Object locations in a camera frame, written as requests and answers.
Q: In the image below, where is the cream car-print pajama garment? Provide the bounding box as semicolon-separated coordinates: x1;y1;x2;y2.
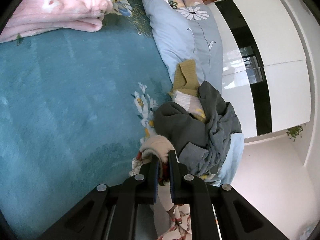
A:
129;135;192;239

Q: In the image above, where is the dark grey garment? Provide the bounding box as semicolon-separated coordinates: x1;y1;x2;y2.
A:
154;81;242;176

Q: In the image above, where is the teal floral bed blanket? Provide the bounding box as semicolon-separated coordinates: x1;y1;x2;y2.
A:
1;0;171;239

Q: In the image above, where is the mustard yellow garment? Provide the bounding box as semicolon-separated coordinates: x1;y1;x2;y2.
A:
169;60;200;98

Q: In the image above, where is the green potted plant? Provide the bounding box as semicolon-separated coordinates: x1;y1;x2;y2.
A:
286;125;303;142

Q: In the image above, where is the white wardrobe with black stripe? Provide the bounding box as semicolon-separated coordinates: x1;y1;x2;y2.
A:
209;0;311;138

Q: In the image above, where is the light blue daisy quilt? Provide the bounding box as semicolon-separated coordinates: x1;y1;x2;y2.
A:
142;0;244;186

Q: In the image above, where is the pink pillow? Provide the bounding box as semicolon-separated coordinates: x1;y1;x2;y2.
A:
168;0;204;9

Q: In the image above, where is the pink folded blanket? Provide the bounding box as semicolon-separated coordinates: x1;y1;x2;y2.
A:
1;0;113;42

